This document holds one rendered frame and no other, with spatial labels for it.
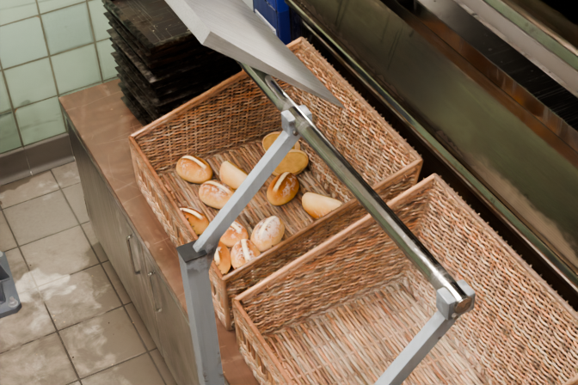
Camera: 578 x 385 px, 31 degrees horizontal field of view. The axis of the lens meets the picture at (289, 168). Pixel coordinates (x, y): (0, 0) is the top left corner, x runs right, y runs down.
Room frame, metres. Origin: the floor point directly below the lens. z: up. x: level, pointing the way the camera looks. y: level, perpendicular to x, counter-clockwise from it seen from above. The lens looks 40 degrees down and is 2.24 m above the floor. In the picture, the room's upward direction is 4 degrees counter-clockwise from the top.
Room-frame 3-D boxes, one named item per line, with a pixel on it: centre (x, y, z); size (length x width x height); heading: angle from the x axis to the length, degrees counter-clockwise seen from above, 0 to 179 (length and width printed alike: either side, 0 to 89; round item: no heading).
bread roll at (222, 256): (1.68, 0.17, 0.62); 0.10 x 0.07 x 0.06; 10
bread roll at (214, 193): (1.89, 0.17, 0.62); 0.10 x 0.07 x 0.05; 57
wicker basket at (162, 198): (1.84, 0.05, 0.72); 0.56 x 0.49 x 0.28; 24
